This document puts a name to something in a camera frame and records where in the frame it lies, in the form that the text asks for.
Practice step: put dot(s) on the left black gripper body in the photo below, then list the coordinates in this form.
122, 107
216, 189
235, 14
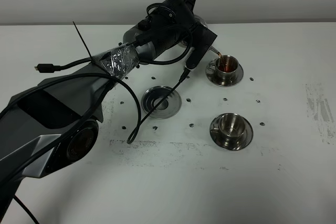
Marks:
168, 23

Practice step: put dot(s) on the stainless steel teapot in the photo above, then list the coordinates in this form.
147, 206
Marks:
208, 37

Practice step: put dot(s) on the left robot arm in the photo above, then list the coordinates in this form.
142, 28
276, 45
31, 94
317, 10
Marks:
55, 123

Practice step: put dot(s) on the far stainless steel teacup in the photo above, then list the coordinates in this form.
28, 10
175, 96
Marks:
224, 66

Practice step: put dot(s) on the stainless steel teacup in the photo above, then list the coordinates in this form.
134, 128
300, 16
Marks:
224, 66
228, 125

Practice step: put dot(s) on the near stainless steel teacup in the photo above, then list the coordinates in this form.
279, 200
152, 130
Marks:
228, 125

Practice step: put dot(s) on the far steel saucer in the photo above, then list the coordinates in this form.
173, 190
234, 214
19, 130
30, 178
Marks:
223, 79

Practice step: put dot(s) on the near steel saucer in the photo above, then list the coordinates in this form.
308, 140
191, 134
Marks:
234, 144

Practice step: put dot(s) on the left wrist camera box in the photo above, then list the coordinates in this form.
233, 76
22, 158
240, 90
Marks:
199, 49

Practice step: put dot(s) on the black cable tie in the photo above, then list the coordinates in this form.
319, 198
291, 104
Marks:
82, 40

